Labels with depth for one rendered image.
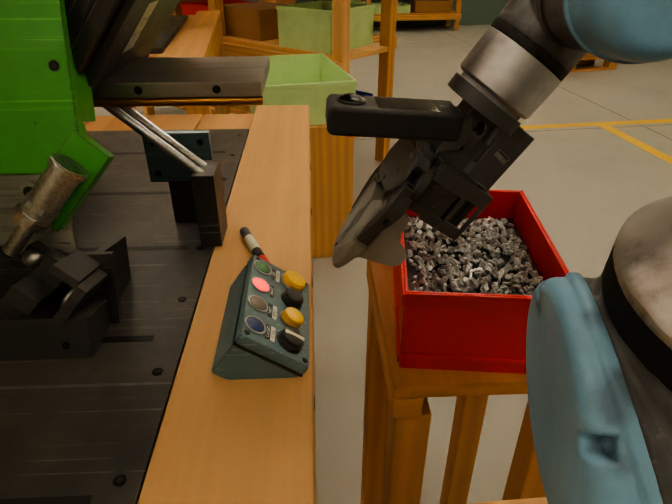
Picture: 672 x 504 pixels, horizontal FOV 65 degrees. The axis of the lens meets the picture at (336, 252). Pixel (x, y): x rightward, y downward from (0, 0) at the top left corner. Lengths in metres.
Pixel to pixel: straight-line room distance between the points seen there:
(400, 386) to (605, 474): 0.50
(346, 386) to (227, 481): 1.35
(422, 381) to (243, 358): 0.26
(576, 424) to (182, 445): 0.37
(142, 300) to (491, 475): 1.20
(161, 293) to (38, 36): 0.31
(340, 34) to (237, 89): 2.37
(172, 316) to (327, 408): 1.15
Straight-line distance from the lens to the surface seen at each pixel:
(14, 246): 0.62
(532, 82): 0.46
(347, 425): 1.69
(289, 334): 0.53
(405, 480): 0.83
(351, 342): 1.97
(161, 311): 0.66
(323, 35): 3.16
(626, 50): 0.35
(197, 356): 0.58
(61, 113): 0.61
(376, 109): 0.45
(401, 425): 0.74
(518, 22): 0.46
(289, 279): 0.61
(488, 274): 0.74
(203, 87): 0.69
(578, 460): 0.21
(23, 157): 0.63
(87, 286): 0.60
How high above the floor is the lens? 1.28
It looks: 31 degrees down
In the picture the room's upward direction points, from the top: straight up
